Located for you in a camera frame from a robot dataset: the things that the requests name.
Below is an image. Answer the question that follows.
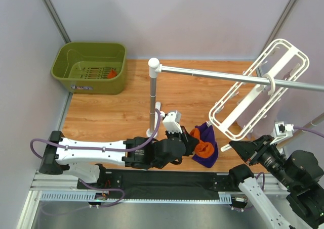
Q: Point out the beige rack pole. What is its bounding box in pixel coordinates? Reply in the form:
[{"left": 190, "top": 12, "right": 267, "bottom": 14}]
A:
[{"left": 277, "top": 113, "right": 323, "bottom": 149}]

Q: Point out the aluminium mounting rail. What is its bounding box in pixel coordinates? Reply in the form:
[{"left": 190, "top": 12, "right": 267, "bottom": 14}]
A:
[{"left": 30, "top": 170, "right": 297, "bottom": 204}]

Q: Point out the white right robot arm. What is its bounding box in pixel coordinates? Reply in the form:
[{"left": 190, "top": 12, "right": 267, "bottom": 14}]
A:
[{"left": 229, "top": 135, "right": 323, "bottom": 228}]

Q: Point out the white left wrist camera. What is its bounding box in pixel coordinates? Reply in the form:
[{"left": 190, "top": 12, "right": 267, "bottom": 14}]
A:
[{"left": 163, "top": 110, "right": 182, "bottom": 134}]

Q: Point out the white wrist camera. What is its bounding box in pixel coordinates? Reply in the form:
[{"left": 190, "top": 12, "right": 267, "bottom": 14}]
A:
[
  {"left": 163, "top": 110, "right": 182, "bottom": 134},
  {"left": 271, "top": 121, "right": 294, "bottom": 144}
]

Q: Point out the white and grey drying rack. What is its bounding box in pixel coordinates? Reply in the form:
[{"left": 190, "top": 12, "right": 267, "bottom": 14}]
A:
[{"left": 147, "top": 58, "right": 323, "bottom": 141}]

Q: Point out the purple cloth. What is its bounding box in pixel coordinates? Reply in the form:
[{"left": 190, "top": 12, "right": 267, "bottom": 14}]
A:
[{"left": 190, "top": 122, "right": 218, "bottom": 168}]

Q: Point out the pale lilac hanging cloth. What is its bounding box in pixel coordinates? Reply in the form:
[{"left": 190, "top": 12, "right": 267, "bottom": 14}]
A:
[{"left": 236, "top": 94, "right": 280, "bottom": 140}]

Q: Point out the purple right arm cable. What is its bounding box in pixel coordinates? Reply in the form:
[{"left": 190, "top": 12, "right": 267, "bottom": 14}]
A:
[{"left": 231, "top": 126, "right": 324, "bottom": 212}]

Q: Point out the orange sock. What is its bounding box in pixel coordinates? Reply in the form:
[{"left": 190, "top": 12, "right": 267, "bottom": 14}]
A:
[
  {"left": 190, "top": 128, "right": 215, "bottom": 159},
  {"left": 107, "top": 69, "right": 118, "bottom": 79}
]

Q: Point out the green plastic laundry basket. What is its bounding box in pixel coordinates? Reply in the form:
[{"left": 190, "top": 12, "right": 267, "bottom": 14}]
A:
[{"left": 51, "top": 42, "right": 127, "bottom": 95}]

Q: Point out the white clip sock hanger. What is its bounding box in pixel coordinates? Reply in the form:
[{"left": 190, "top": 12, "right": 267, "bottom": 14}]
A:
[{"left": 207, "top": 38, "right": 309, "bottom": 141}]

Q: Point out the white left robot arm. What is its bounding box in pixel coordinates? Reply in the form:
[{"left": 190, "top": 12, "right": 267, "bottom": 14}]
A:
[{"left": 39, "top": 129, "right": 199, "bottom": 184}]

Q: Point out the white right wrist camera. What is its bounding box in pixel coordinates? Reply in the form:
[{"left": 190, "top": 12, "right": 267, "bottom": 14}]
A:
[{"left": 271, "top": 121, "right": 294, "bottom": 144}]

